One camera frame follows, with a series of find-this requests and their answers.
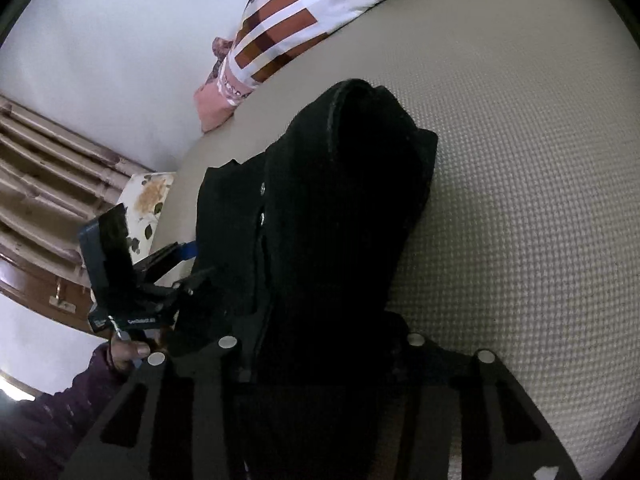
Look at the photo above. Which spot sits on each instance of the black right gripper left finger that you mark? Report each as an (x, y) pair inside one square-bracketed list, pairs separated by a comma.
[(165, 409)]

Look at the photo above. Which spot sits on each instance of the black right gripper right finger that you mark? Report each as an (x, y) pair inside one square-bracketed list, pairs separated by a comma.
[(503, 435)]

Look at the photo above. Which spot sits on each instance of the black pants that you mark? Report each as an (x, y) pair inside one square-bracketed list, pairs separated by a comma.
[(289, 358)]

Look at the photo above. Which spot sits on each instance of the person's left hand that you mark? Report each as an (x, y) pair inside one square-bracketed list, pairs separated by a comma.
[(126, 354)]

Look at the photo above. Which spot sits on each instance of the floral white pillow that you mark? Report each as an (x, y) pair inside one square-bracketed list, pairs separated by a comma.
[(143, 198)]

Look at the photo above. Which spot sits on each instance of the striped beige curtain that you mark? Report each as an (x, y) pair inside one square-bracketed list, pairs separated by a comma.
[(53, 182)]

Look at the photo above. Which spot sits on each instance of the beige woven mattress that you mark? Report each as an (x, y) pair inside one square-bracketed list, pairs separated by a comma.
[(530, 242)]

